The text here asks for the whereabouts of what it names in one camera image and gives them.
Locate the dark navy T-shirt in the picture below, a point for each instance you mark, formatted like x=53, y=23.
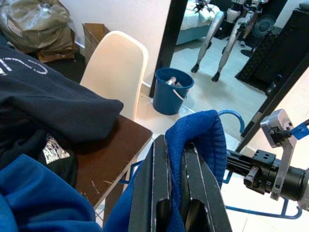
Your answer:
x=60, y=101

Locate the blue plastic bucket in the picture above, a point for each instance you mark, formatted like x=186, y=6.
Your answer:
x=166, y=99

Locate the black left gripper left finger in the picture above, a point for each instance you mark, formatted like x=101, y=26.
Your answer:
x=149, y=188

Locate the royal blue knit sweater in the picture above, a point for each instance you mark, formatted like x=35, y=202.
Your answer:
x=200, y=130

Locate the black framed mirror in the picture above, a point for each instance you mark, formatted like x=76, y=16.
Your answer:
x=169, y=36

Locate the white plastic chair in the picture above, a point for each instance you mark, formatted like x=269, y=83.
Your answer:
x=113, y=72

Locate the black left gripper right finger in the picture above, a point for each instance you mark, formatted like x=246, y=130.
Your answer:
x=202, y=193

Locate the brown cardboard box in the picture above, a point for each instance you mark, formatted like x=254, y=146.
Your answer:
x=94, y=36

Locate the black T-shirt white graphic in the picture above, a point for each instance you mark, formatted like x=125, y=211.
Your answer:
x=60, y=169

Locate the large olive green bag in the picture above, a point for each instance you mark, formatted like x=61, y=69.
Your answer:
x=36, y=24

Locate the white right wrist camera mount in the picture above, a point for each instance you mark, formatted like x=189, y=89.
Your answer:
x=287, y=157

